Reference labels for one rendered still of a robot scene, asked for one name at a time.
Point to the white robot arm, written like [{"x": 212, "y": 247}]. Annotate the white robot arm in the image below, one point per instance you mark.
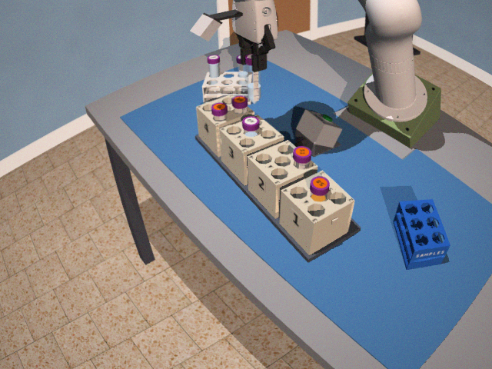
[{"x": 396, "y": 96}]

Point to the blue tube rack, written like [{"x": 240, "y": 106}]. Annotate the blue tube rack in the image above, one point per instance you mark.
[{"x": 418, "y": 247}]

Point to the white tube rack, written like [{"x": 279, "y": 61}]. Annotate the white tube rack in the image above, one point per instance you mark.
[{"x": 221, "y": 89}]

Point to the orange tube with purple cap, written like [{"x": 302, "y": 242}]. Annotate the orange tube with purple cap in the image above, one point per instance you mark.
[{"x": 319, "y": 188}]

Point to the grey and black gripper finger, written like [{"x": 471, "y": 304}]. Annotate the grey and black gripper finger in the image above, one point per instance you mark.
[
  {"x": 259, "y": 58},
  {"x": 246, "y": 47}
]

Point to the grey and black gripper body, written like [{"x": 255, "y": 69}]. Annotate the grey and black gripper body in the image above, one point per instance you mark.
[{"x": 251, "y": 24}]

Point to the blue bench mat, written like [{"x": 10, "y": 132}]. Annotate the blue bench mat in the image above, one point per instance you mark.
[{"x": 398, "y": 316}]

